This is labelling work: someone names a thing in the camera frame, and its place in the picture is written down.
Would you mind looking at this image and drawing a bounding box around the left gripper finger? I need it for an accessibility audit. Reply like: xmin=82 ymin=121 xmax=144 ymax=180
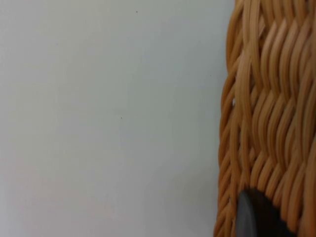
xmin=235 ymin=188 xmax=298 ymax=237

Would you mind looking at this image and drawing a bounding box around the pale brown wicker basket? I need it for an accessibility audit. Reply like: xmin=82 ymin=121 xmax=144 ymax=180
xmin=213 ymin=0 xmax=316 ymax=237

